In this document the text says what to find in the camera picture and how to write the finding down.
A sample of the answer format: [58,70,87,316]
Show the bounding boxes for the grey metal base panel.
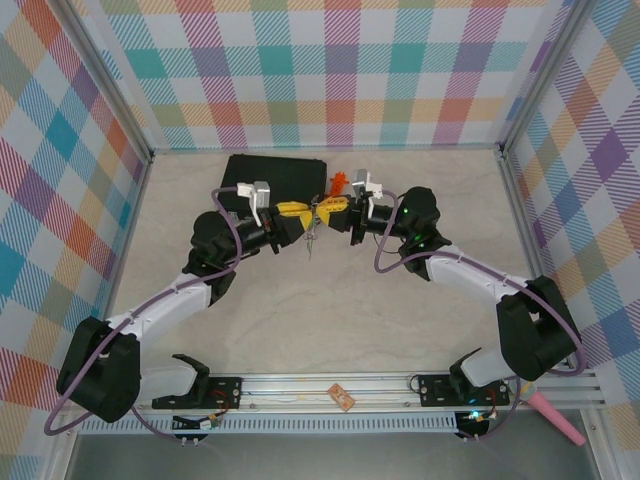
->
[64,433,601,480]

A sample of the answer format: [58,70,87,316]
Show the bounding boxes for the pink marker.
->
[527,389,586,446]

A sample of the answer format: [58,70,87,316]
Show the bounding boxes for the black hard case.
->
[221,153,330,221]

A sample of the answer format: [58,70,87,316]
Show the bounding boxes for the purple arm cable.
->
[373,189,589,376]
[44,184,251,436]

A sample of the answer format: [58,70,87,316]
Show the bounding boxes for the aluminium frame bar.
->
[42,152,156,480]
[494,149,624,480]

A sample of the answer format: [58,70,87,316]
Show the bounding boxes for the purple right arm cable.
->
[373,189,589,376]

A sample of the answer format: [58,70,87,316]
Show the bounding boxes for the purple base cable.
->
[457,389,524,444]
[130,404,201,444]

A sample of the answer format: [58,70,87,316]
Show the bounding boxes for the small electronics module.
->
[454,409,499,441]
[172,413,222,441]

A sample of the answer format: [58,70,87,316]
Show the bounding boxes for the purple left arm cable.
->
[44,184,251,436]

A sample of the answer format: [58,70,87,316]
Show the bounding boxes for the white slotted cable duct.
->
[78,411,460,436]

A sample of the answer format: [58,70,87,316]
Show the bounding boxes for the aluminium frame post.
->
[496,0,600,156]
[62,0,155,162]

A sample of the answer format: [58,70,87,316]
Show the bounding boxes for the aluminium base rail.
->
[52,370,604,415]

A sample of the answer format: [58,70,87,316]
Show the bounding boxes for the orange plastic toy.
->
[327,171,351,199]

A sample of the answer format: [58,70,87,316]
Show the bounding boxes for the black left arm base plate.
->
[151,375,244,411]

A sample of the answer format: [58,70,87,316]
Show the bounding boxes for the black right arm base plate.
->
[417,372,511,407]

